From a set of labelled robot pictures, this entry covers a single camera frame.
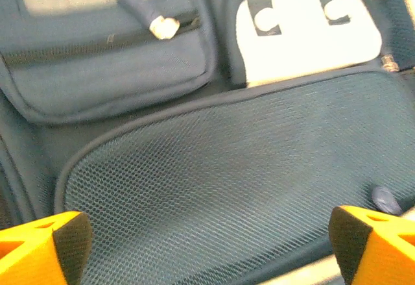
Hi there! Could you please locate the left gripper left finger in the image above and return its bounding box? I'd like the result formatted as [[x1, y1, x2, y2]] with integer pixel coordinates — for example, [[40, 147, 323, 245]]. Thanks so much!
[[0, 210, 95, 285]]

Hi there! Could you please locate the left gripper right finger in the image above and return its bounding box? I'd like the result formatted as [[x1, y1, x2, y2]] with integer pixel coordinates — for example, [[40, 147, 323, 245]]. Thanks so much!
[[327, 205, 415, 285]]

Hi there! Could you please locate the navy blue student backpack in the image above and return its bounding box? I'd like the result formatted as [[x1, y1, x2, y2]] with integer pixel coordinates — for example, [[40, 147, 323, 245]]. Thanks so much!
[[0, 0, 415, 285]]

